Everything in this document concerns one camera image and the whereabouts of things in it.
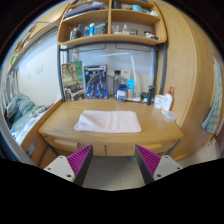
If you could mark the clear plastic container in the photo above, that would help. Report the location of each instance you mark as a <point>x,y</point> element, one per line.
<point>170,116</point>

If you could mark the Groot Lego box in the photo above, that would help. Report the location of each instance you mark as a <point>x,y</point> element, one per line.
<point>72,79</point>

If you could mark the blue bottle on shelf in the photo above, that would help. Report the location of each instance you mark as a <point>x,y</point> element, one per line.
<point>91,29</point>

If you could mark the wooden wall shelf unit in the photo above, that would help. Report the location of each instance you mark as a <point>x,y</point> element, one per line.
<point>129,21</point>

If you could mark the teal patterned hanging towel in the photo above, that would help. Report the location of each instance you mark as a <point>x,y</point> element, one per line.
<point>210,124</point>

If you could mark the blue and white box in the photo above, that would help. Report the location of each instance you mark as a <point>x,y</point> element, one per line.
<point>130,88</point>

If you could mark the white pump lotion bottle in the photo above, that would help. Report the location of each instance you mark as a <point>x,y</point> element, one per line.
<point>167,101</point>

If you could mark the bed with teal bedding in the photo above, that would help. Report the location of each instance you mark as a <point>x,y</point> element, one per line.
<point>21,114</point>

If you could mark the wooden desk with drawers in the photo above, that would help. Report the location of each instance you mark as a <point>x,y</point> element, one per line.
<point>54,132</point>

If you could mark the black tumbler bottle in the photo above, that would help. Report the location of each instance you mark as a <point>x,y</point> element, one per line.
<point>150,94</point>

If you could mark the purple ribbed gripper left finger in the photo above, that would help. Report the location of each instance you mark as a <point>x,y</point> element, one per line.
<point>73,167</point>

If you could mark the clear glass bottle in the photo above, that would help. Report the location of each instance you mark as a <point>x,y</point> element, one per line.
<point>116,81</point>

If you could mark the dark ink bottle box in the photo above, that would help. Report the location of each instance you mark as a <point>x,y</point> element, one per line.
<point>121,93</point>

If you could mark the tall wooden wardrobe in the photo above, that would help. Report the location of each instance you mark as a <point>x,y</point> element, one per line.
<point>190,71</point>

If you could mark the folded grey clothes on shelf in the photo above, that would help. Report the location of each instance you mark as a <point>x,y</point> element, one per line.
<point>85,8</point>

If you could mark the white mug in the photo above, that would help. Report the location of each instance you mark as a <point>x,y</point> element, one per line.
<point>158,101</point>

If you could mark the blue robot model kit box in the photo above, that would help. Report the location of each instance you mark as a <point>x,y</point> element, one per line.
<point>96,81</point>

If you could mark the pale pink towel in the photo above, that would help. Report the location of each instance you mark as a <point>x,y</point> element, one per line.
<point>108,122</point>

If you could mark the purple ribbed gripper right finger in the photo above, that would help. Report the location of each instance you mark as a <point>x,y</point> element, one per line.
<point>154,167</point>

